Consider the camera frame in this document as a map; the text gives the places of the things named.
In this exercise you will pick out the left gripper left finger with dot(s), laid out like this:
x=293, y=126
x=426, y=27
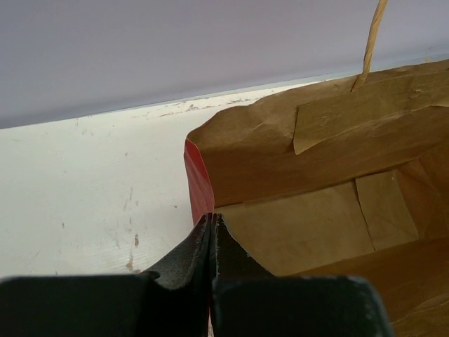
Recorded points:
x=169, y=298

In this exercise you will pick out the red paper bag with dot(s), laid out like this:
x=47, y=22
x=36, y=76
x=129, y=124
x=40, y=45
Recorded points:
x=347, y=176

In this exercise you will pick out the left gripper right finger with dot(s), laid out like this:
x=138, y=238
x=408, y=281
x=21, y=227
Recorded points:
x=247, y=300

